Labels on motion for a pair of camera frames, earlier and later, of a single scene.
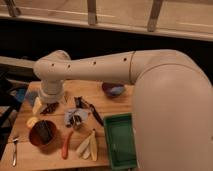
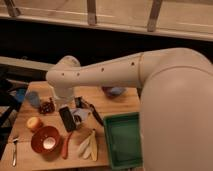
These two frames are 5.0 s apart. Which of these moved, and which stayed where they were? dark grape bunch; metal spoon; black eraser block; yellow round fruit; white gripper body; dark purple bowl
Moved: white gripper body; black eraser block
Stayed: dark purple bowl; yellow round fruit; metal spoon; dark grape bunch
